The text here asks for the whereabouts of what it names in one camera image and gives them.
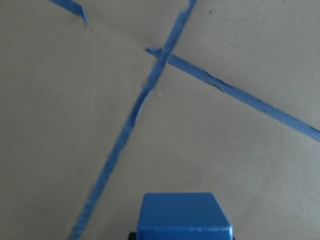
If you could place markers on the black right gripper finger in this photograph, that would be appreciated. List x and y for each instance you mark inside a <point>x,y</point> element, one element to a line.
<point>132,236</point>

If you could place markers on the blue wooden cube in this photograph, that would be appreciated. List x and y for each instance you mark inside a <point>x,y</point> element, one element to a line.
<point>182,216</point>

